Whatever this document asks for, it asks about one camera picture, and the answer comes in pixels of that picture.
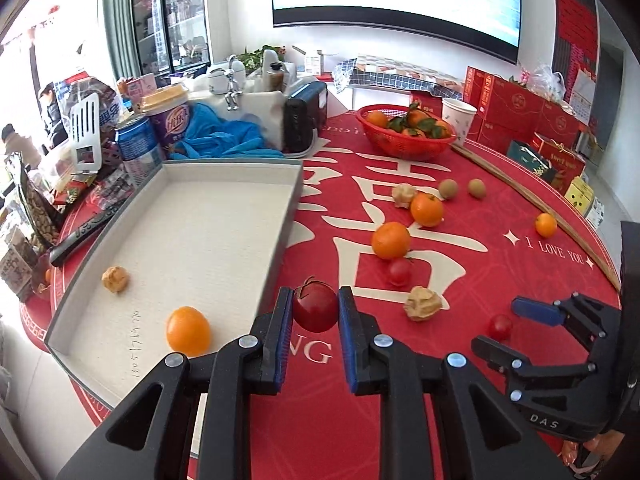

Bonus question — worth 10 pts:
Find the red round tablecloth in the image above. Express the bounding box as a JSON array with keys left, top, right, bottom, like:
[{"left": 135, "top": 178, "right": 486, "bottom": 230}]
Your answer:
[{"left": 19, "top": 109, "right": 624, "bottom": 480}]

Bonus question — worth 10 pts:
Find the white slotted spatula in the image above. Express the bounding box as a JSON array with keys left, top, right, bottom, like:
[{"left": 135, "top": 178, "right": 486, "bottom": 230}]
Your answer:
[{"left": 70, "top": 92, "right": 102, "bottom": 174}]

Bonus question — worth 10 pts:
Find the white paper cup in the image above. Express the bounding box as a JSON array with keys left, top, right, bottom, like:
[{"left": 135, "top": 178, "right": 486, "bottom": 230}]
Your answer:
[{"left": 442, "top": 98, "right": 477, "bottom": 146}]

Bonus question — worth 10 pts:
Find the pale walnut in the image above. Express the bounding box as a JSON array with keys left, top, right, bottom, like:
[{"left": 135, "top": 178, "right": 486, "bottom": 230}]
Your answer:
[{"left": 390, "top": 183, "right": 418, "bottom": 209}]

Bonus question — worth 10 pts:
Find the brown kiwi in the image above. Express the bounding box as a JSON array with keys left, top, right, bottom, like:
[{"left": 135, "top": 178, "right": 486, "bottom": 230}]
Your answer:
[
  {"left": 438, "top": 179, "right": 459, "bottom": 200},
  {"left": 468, "top": 179, "right": 487, "bottom": 200}
]

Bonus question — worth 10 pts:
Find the red gift box stack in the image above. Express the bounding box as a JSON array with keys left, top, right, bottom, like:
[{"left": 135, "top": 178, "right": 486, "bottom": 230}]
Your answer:
[{"left": 463, "top": 66, "right": 585, "bottom": 154}]

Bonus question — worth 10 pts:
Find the large mandarin orange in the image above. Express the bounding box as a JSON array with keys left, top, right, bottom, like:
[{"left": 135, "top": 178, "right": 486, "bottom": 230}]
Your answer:
[{"left": 370, "top": 222, "right": 411, "bottom": 260}]

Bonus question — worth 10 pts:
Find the orange kumquat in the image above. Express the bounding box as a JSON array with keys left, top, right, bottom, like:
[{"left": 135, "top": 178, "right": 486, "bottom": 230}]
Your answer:
[{"left": 165, "top": 306, "right": 212, "bottom": 358}]

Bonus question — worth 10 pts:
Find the blue cloth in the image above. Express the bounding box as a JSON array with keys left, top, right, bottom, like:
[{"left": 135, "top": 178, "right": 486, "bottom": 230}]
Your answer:
[{"left": 167, "top": 103, "right": 284, "bottom": 160}]

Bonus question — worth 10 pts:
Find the black portable radio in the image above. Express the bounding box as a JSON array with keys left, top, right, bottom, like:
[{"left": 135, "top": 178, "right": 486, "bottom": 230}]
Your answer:
[{"left": 283, "top": 80, "right": 328, "bottom": 158}]

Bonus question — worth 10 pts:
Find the red cherry tomato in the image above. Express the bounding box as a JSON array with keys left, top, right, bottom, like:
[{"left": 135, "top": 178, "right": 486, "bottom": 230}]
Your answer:
[{"left": 293, "top": 276, "right": 340, "bottom": 333}]

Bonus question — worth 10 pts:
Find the blue drink can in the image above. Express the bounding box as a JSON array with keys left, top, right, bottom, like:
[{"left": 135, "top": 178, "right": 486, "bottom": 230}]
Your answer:
[{"left": 115, "top": 114, "right": 164, "bottom": 188}]

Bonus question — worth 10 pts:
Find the tan walnut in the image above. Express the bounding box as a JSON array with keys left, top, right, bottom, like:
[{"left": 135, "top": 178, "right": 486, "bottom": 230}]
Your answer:
[{"left": 404, "top": 286, "right": 444, "bottom": 322}]

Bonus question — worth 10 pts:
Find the dark green gift bag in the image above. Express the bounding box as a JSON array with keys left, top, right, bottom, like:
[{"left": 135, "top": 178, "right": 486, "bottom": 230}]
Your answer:
[{"left": 506, "top": 140, "right": 556, "bottom": 184}]

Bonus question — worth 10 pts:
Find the red gift bag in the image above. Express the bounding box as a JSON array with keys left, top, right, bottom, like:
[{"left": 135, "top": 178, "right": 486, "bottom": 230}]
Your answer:
[{"left": 530, "top": 133, "right": 586, "bottom": 195}]

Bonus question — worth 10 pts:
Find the red plastic fruit basket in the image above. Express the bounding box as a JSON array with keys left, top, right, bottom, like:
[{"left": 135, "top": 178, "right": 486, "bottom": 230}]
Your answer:
[{"left": 356, "top": 101, "right": 457, "bottom": 162}]

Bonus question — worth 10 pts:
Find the long wooden stick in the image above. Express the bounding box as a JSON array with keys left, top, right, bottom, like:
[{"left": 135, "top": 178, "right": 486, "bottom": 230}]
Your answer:
[{"left": 451, "top": 144, "right": 622, "bottom": 292}]

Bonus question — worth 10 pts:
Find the green potted plant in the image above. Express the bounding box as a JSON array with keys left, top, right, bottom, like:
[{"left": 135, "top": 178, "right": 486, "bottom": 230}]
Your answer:
[{"left": 236, "top": 44, "right": 286, "bottom": 75}]

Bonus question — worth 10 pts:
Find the white shallow tray box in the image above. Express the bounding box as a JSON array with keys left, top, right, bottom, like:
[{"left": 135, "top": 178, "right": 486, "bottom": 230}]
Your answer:
[{"left": 46, "top": 159, "right": 303, "bottom": 407}]

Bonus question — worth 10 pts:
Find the small red tomato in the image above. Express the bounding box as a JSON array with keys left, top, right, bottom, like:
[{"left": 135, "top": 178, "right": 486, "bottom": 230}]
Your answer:
[{"left": 487, "top": 314, "right": 513, "bottom": 342}]

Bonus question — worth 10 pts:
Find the small round orange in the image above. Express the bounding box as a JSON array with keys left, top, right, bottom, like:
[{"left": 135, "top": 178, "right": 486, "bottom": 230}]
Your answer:
[{"left": 535, "top": 212, "right": 558, "bottom": 238}]

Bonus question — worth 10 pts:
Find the yellow carton box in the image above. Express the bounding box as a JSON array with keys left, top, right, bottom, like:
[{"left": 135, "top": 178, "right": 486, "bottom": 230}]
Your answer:
[{"left": 564, "top": 177, "right": 594, "bottom": 217}]

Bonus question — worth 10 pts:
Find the purple milk tea cup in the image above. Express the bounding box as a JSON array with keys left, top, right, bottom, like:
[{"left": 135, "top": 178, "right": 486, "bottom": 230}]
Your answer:
[{"left": 141, "top": 84, "right": 191, "bottom": 152}]

